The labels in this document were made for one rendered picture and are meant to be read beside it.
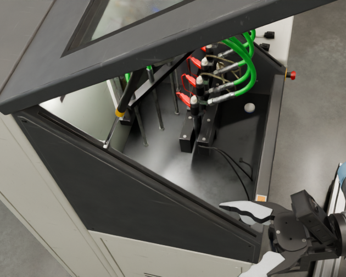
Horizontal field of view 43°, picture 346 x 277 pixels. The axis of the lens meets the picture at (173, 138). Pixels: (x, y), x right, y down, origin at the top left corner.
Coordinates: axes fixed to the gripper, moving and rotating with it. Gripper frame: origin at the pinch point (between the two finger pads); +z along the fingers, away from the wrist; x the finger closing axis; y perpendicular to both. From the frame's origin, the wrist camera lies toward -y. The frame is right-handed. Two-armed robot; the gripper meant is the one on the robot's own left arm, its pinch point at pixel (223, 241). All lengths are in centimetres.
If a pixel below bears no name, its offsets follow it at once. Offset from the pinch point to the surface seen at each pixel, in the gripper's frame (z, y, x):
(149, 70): 14, 20, 74
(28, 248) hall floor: 96, 135, 84
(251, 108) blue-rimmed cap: -20, 51, 82
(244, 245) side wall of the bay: -8, 49, 25
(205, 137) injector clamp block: -1, 40, 60
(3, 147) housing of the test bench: 51, 12, 40
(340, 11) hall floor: -112, 115, 234
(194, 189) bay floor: 5, 56, 52
